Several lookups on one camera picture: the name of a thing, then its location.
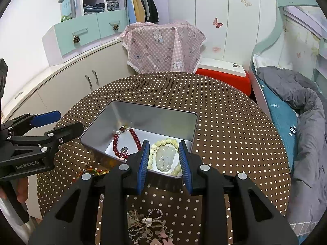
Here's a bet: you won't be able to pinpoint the teal bunk bed frame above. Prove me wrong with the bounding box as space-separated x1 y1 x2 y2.
248 0 327 245

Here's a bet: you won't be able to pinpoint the pale jade pendant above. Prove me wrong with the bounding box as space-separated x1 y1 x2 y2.
155 145 175 172

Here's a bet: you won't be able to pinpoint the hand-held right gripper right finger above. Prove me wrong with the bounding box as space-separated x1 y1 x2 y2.
178 141 299 245

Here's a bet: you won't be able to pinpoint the folded dark blue clothes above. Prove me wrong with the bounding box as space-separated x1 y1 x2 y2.
84 3 106 14

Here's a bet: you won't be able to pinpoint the pale yellow bead bracelet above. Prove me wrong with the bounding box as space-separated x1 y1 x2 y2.
147 138 183 177

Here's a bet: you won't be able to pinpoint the silver metal tin box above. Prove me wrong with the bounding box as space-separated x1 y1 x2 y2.
80 100 199 193

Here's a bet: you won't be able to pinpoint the cream cabinet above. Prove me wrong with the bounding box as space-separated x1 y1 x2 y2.
0 39 138 220

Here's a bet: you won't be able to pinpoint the red green cord bracelet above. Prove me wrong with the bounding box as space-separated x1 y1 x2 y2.
80 162 110 178

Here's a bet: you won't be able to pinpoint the white wardrobe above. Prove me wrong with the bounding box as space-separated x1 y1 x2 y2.
166 0 280 68

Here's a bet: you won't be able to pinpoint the white pillow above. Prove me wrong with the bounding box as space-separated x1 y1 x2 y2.
253 53 293 70

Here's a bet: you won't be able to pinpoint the black hanging garment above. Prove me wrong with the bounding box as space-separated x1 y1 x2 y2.
143 0 159 23

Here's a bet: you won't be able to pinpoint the red bead bracelet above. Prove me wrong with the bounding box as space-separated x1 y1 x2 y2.
112 126 141 162

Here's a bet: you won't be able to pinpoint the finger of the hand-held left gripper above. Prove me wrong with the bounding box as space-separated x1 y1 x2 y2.
0 110 61 139
8 122 85 159

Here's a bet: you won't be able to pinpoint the teal bedsheet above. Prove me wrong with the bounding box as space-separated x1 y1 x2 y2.
257 78 299 159

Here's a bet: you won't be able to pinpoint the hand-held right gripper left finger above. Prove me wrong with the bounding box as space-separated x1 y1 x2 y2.
28 140 151 245

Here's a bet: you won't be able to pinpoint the person's left hand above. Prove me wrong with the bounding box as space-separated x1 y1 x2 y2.
0 177 29 205

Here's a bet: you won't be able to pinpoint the grey quilt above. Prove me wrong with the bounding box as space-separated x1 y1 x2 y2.
256 66 327 225

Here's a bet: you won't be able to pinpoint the teal drawer unit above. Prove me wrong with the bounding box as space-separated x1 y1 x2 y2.
42 9 128 65

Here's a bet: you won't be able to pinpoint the yellow hanging garment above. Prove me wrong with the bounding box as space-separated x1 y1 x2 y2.
130 0 146 22

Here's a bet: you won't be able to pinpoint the light blue hanging garment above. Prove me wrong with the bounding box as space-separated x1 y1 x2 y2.
127 0 137 24

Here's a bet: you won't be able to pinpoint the silver necklace with pink charms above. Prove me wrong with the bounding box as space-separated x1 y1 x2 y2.
126 209 177 245

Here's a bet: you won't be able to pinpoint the pink checkered bear cloth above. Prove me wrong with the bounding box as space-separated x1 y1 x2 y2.
120 20 206 75

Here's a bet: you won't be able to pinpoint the red box with white lid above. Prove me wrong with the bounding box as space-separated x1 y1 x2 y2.
195 57 252 96

